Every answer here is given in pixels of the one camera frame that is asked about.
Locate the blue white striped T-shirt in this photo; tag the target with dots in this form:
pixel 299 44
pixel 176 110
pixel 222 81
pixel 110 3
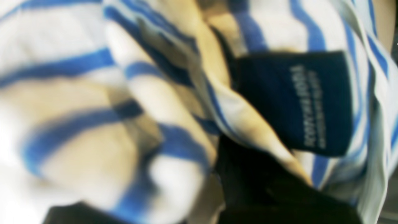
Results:
pixel 121 104

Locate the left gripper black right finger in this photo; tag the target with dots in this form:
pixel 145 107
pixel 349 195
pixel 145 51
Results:
pixel 257 190

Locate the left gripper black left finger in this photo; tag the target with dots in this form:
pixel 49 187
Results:
pixel 79 213

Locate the navy neck brand label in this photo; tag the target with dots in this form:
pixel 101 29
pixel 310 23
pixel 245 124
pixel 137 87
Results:
pixel 306 98

